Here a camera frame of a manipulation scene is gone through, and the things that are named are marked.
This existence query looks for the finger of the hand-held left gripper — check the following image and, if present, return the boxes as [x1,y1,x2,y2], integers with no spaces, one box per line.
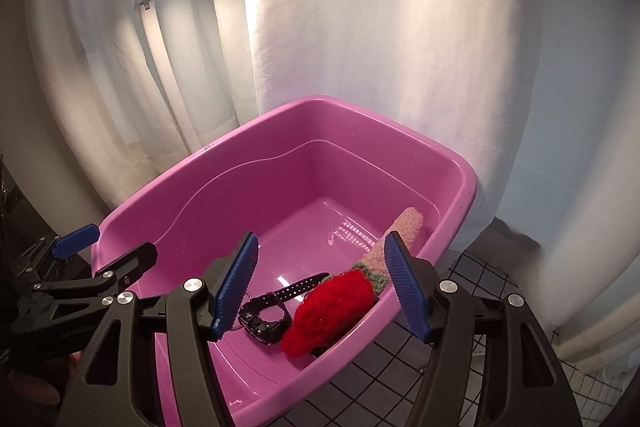
[30,242,158,295]
[15,223,101,278]

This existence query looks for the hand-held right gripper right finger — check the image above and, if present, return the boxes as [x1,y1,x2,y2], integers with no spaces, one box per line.
[384,231,583,427]

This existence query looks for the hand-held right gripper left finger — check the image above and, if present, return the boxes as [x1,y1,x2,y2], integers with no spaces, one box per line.
[55,231,260,427]

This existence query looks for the black wrist watch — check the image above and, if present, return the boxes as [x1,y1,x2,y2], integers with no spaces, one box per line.
[237,272,331,345]

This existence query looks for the pink strawberry plush headband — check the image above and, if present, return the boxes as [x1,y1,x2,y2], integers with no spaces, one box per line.
[279,206,425,360]

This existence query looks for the pink plastic tub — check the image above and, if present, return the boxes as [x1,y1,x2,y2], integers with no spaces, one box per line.
[90,95,478,427]

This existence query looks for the dark furniture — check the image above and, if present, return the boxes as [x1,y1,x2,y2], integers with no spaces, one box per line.
[0,147,56,258]

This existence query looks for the white curtain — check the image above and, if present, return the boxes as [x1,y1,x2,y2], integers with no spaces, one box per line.
[20,0,640,378]

